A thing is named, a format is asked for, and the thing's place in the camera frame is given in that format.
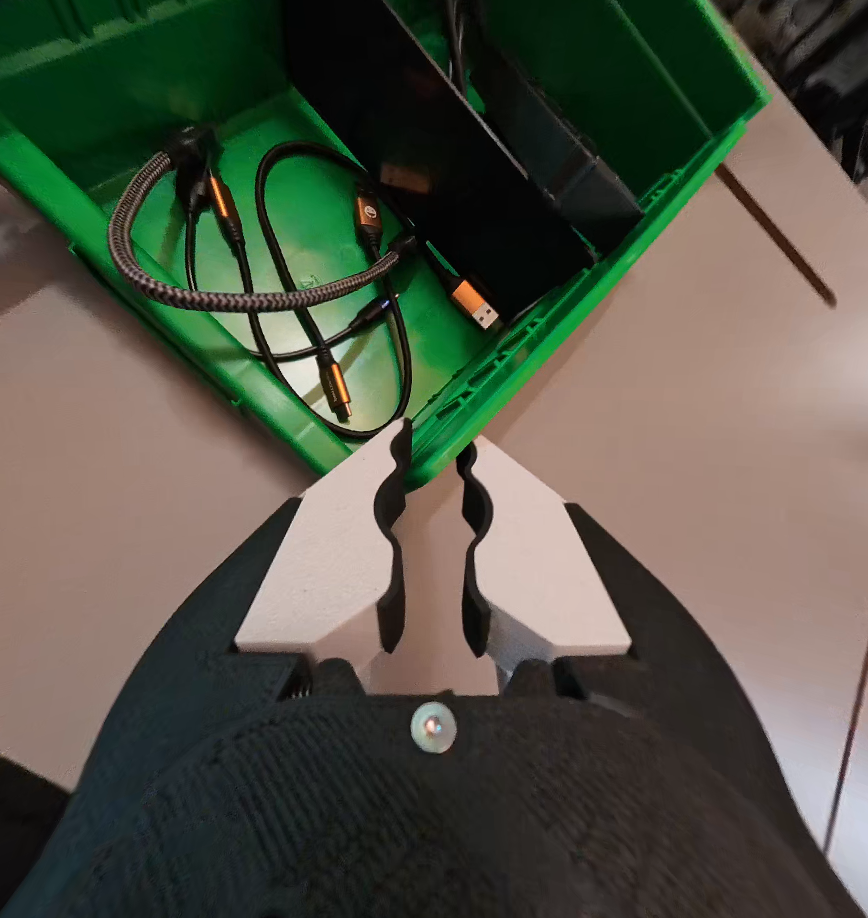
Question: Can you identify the black bin divider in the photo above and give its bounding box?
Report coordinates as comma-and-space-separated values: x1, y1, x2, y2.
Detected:
283, 0, 598, 320

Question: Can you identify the black usb hub cable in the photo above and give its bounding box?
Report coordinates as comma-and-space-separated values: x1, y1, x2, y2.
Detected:
444, 0, 481, 98

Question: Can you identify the grey braided cable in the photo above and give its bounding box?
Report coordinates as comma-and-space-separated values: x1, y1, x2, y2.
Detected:
109, 125, 419, 314

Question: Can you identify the green plastic bin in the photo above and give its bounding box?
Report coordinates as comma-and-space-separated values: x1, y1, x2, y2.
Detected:
0, 0, 772, 490

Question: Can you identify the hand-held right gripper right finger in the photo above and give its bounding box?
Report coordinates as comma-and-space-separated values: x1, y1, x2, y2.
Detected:
457, 436, 633, 691

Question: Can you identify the black usb hub box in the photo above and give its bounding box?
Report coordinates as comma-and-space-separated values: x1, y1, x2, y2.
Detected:
470, 39, 646, 253

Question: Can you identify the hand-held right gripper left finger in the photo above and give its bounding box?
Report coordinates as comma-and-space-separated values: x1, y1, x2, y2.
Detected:
234, 418, 415, 695

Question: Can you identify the thin black cable blue-lit plug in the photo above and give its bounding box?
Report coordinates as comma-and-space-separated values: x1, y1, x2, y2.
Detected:
251, 294, 402, 360

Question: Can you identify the black cable with orange plugs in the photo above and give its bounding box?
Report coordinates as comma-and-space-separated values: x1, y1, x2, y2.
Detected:
186, 168, 505, 440
256, 142, 386, 423

